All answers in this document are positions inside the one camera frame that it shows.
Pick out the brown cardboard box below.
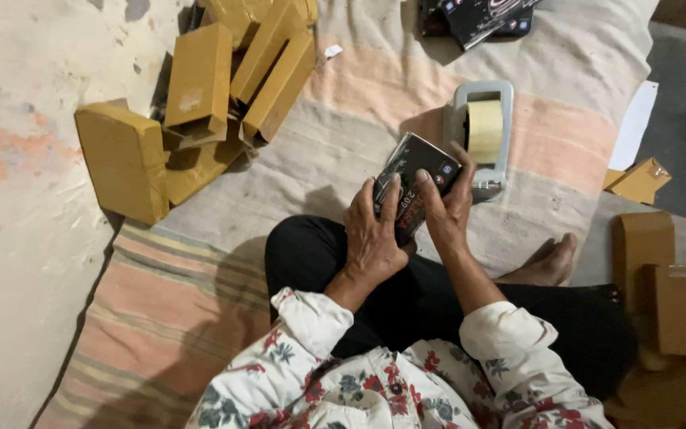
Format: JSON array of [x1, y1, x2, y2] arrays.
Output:
[[610, 211, 676, 314], [643, 263, 686, 358]]

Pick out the person's left hand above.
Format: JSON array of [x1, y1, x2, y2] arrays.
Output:
[[342, 172, 418, 282]]

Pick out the black printed product box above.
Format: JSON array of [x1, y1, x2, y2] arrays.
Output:
[[372, 131, 463, 246]]

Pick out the heap of brown cardboard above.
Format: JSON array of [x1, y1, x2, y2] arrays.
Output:
[[604, 310, 686, 429]]

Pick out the person's floral white shirt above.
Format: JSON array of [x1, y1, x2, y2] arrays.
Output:
[[185, 287, 618, 429]]

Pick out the person's right hand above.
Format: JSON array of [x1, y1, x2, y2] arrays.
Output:
[[415, 142, 478, 256]]

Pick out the person's bare foot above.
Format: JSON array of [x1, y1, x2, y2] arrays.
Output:
[[493, 232, 580, 288]]

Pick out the black glossy printed box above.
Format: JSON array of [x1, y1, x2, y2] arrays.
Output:
[[419, 0, 534, 38], [441, 0, 541, 52]]

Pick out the heap of brown wrapped packets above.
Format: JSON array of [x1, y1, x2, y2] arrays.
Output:
[[74, 0, 319, 226]]

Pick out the small brown taped carton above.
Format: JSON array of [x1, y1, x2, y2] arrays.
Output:
[[603, 157, 673, 206]]

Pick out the striped pink beige blanket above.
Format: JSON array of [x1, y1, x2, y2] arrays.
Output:
[[32, 0, 661, 429]]

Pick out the person's black trousers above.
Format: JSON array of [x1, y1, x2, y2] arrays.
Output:
[[264, 214, 640, 401]]

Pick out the grey tape dispenser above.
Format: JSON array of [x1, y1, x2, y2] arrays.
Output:
[[442, 80, 515, 204]]

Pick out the white paper sheet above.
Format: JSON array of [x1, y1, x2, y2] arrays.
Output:
[[607, 80, 660, 173]]

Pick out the beige tape roll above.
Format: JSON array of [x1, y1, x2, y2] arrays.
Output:
[[466, 99, 505, 165]]

